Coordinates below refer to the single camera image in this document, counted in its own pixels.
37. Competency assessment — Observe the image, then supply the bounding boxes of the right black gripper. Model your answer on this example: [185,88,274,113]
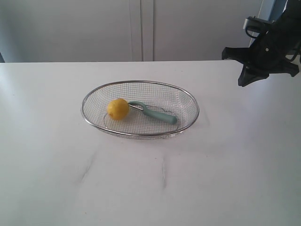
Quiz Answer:
[222,22,300,87]

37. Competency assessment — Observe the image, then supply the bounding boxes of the teal handled peeler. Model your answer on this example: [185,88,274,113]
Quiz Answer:
[128,101,177,125]

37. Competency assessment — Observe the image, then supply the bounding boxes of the yellow lemon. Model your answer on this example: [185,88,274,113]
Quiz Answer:
[107,98,129,121]

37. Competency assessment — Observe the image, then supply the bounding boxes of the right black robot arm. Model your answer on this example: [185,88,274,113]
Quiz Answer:
[222,0,301,87]

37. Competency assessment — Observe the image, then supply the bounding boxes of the white cabinet doors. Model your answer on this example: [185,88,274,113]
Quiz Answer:
[0,0,273,62]

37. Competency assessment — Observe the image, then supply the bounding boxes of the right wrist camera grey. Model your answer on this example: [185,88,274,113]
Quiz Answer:
[243,16,274,39]

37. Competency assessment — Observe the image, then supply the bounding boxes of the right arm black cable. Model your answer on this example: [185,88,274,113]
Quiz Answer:
[284,46,301,64]

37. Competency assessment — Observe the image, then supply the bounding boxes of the metal wire mesh basket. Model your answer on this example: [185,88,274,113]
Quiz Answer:
[81,80,199,139]

